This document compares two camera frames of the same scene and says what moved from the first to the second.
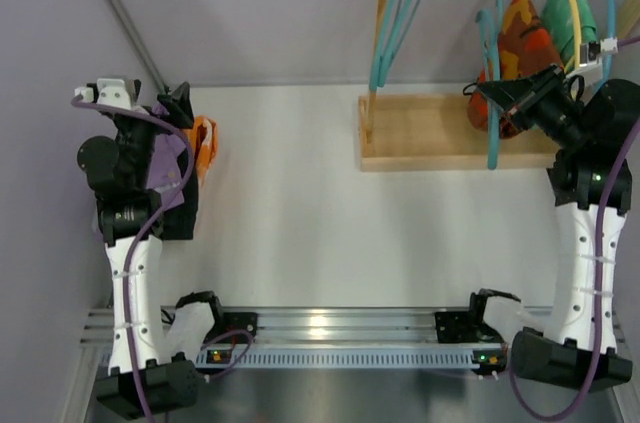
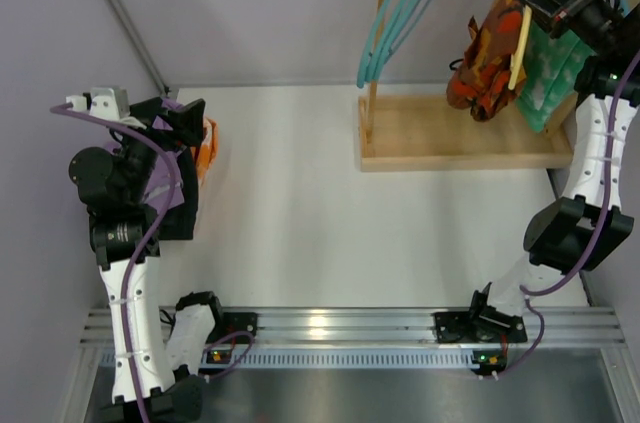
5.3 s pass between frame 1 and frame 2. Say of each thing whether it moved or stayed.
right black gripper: moved
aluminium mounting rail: stayed
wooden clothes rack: stayed
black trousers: stayed
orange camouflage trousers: moved
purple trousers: stayed
